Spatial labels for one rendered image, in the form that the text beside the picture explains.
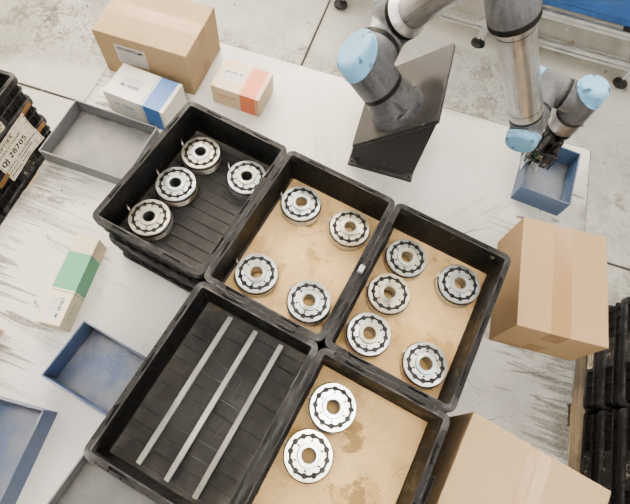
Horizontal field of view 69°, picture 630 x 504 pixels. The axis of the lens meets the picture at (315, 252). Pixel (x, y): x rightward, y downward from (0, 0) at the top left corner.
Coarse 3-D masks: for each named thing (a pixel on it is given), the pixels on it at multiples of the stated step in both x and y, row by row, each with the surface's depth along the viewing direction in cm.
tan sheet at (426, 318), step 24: (432, 264) 116; (456, 264) 117; (432, 288) 114; (480, 288) 115; (360, 312) 110; (408, 312) 111; (432, 312) 111; (456, 312) 112; (408, 336) 108; (432, 336) 109; (456, 336) 109; (384, 360) 106
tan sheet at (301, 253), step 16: (320, 192) 122; (336, 208) 121; (352, 208) 121; (272, 224) 118; (288, 224) 118; (320, 224) 119; (256, 240) 116; (272, 240) 116; (288, 240) 116; (304, 240) 117; (320, 240) 117; (368, 240) 118; (272, 256) 114; (288, 256) 114; (304, 256) 115; (320, 256) 115; (336, 256) 115; (352, 256) 116; (256, 272) 112; (288, 272) 113; (304, 272) 113; (320, 272) 113; (336, 272) 114; (288, 288) 111; (336, 288) 112; (272, 304) 109
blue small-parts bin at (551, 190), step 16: (528, 160) 139; (560, 160) 146; (576, 160) 142; (528, 176) 145; (544, 176) 145; (560, 176) 146; (512, 192) 141; (528, 192) 136; (544, 192) 143; (560, 192) 143; (544, 208) 139; (560, 208) 136
